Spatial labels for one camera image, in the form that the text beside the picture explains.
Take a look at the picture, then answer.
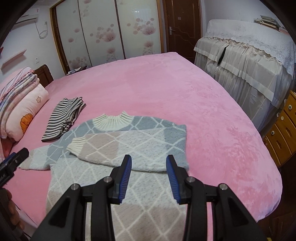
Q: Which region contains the folded pastel quilt stack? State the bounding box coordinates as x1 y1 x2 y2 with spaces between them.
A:
1 67 39 111

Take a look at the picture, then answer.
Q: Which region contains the black white striped garment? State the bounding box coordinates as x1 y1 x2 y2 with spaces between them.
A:
41 97 86 142

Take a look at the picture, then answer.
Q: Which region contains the person left hand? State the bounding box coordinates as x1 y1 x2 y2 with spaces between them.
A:
4 188 25 230

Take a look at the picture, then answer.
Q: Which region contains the floral sliding wardrobe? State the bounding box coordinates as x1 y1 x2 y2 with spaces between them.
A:
50 1 164 73

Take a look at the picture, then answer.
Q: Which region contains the wooden drawer cabinet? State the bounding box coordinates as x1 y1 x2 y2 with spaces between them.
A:
263 91 296 168

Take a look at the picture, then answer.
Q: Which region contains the dark brown wooden door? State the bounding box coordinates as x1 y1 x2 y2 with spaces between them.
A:
163 0 202 63

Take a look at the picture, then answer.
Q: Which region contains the beige cloth covered furniture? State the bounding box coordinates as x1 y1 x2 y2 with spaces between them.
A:
194 19 295 131

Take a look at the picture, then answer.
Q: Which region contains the pink plush bed blanket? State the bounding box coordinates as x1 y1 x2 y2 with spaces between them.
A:
4 52 283 241

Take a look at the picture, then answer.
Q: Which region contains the white wall air conditioner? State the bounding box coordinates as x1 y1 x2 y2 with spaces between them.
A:
14 8 40 28

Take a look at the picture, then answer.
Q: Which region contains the pink cartoon pillow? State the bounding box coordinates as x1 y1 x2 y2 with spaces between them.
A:
5 84 49 142

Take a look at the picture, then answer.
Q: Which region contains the pink wall shelf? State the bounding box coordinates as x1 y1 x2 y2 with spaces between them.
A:
1 49 27 69

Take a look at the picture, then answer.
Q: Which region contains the dark wooden headboard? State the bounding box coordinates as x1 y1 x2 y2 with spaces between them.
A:
34 64 54 87

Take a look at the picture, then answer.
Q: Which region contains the grey diamond pattern sweater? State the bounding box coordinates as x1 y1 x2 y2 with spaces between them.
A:
21 112 189 240

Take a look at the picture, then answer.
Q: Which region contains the books stack on cover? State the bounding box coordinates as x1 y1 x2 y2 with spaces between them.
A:
253 15 288 34

